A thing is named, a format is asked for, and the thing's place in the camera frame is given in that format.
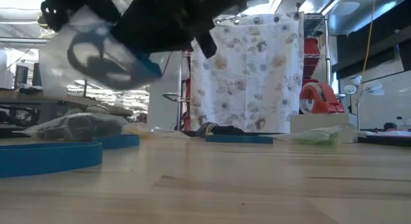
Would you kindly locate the grey-blue rubber band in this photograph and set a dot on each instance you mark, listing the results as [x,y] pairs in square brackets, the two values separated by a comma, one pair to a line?
[48,160]

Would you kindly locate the green rubber band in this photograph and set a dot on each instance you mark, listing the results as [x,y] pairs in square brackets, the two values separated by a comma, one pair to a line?
[314,140]

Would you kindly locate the black cylindrical container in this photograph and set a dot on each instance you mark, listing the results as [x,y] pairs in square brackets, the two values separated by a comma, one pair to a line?
[21,76]
[37,74]

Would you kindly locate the black metal stand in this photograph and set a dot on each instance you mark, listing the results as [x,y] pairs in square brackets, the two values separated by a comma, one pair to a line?
[85,89]

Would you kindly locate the white floral cloth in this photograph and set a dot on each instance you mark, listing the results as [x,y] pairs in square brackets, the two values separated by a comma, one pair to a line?
[250,73]

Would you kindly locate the grey black work glove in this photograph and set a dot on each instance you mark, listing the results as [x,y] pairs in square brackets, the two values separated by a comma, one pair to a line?
[224,130]

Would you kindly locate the red tape dispenser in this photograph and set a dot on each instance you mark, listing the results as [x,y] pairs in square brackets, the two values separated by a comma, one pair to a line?
[327,102]

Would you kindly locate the white cardboard box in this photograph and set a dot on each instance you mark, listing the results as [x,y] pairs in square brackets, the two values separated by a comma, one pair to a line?
[321,121]

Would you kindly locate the white multi-head lamp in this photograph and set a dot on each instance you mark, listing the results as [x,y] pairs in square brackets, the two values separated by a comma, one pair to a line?
[354,80]

